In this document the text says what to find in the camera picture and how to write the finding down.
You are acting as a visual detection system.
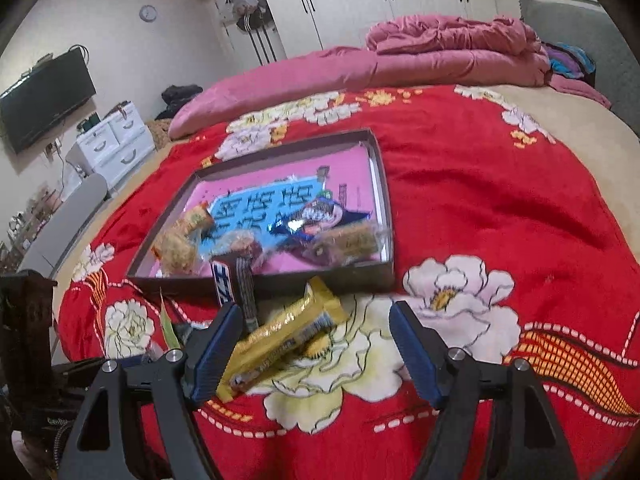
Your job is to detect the dark clothing pile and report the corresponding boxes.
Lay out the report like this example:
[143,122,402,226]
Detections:
[161,84,203,111]

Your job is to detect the shallow grey cardboard box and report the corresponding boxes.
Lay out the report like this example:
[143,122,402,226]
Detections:
[126,129,396,301]

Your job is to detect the brown patterned cushion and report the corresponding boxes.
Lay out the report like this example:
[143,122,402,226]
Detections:
[146,119,173,151]

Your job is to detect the green label bread packet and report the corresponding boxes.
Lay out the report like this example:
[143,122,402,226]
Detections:
[152,230,198,276]

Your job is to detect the folded pink quilt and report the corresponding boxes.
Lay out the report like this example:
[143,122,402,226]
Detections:
[365,15,551,86]

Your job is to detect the long pink pillow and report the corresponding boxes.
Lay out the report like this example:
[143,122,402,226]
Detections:
[169,45,381,138]

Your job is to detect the yellow snack packet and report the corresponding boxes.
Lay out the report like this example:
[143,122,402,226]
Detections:
[215,276,351,403]

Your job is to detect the grey headboard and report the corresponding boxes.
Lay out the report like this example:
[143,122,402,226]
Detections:
[520,0,640,136]

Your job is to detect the clear brown snack packet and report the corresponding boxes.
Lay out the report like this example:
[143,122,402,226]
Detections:
[215,230,266,268]

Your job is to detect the white drawer cabinet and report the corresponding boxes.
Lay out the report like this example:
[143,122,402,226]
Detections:
[67,105,156,186]

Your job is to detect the hanging bags on hooks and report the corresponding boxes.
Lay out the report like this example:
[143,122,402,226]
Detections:
[225,0,273,31]

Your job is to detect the orange green snack packet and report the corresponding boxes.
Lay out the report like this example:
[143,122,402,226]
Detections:
[180,200,216,236]

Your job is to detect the blue cookie packet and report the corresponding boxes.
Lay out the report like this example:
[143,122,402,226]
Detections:
[270,197,371,241]

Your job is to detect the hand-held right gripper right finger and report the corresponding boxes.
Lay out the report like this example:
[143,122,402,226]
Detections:
[389,301,581,480]

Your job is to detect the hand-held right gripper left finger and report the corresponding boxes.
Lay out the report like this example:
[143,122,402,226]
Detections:
[57,302,243,480]

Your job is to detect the colourful clothes pile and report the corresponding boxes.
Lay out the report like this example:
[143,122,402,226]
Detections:
[545,42,598,81]

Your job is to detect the pink picture book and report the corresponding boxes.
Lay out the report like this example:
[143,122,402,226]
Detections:
[150,142,383,278]

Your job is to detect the red floral blanket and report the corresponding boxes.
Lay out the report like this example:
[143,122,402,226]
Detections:
[55,82,640,480]

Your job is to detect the light green snack packet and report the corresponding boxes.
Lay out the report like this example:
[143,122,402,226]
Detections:
[159,287,183,351]

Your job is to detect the black wall television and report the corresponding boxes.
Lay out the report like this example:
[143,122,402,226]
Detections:
[0,50,97,156]

